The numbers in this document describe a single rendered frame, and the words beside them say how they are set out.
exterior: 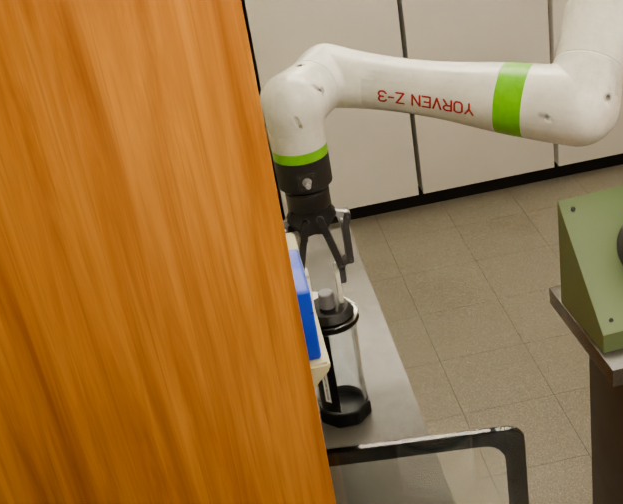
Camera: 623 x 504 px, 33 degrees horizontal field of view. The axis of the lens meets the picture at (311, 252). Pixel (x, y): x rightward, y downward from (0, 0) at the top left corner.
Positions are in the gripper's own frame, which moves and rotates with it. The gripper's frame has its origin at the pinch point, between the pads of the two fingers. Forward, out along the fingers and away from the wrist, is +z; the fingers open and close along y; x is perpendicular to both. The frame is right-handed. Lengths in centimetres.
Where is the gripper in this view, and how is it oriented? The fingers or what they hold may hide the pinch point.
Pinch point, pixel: (323, 286)
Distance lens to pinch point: 184.0
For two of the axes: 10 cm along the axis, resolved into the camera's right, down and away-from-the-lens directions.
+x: -1.3, -4.7, 8.7
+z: 1.5, 8.6, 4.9
